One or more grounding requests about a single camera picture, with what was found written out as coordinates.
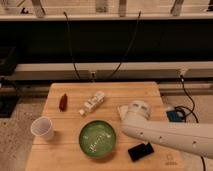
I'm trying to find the green ceramic bowl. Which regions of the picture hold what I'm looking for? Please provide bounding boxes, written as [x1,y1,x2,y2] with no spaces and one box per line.
[79,120,116,159]

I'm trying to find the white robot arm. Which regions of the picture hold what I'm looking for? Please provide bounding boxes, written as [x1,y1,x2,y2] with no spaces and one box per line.
[118,100,213,159]

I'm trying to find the clear plastic bottle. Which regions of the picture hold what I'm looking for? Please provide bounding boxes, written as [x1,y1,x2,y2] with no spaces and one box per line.
[79,91,105,116]

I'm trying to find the white rectangular box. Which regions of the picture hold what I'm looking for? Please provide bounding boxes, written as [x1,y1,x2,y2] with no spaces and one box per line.
[118,105,128,119]

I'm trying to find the dark red chili pepper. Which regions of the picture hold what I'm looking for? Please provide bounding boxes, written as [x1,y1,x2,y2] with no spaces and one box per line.
[59,94,68,111]

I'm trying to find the black smartphone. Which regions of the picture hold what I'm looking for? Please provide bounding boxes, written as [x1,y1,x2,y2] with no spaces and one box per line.
[128,143,154,162]

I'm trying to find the blue connector box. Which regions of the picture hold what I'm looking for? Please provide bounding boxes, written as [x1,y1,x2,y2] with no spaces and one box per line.
[167,110,184,122]

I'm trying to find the white plastic cup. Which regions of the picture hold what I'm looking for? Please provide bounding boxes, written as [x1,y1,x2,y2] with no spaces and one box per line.
[30,117,54,141]

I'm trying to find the right black hanging cable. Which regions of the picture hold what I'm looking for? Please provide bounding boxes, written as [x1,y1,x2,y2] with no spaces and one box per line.
[103,10,142,82]

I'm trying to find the black hanging cable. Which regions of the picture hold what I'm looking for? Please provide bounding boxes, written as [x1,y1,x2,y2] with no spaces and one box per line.
[62,11,82,81]
[103,10,142,82]

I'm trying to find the black floor cable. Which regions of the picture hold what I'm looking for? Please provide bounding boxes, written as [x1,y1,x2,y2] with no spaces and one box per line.
[173,73,208,171]

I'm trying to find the white wall outlet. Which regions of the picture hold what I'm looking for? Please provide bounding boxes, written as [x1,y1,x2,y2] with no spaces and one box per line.
[178,68,188,76]

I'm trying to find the left black hanging cable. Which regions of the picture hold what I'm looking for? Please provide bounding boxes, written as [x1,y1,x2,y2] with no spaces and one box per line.
[62,11,82,81]

